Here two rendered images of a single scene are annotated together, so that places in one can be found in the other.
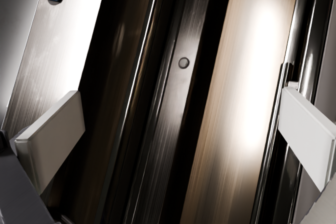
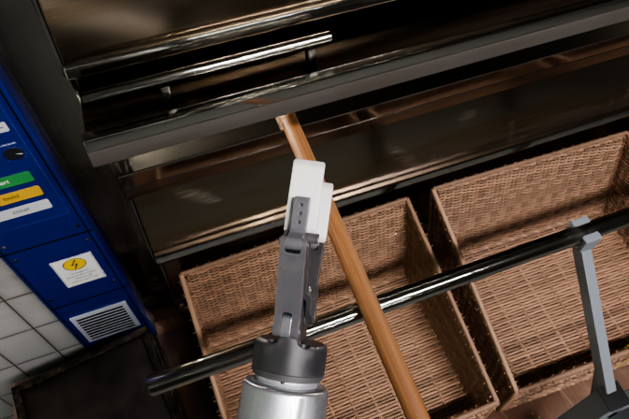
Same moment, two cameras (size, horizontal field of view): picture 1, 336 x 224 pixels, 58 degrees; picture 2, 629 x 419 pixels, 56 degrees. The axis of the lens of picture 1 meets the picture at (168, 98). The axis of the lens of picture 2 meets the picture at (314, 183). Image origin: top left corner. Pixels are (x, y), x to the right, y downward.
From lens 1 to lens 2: 63 cm
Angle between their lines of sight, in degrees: 84
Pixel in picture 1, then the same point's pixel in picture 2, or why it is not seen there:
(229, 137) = not seen: outside the picture
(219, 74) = not seen: outside the picture
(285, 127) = not seen: hidden behind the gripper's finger
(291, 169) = (251, 103)
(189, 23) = not seen: outside the picture
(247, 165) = (207, 0)
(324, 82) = (321, 94)
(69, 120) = (310, 187)
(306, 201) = (233, 121)
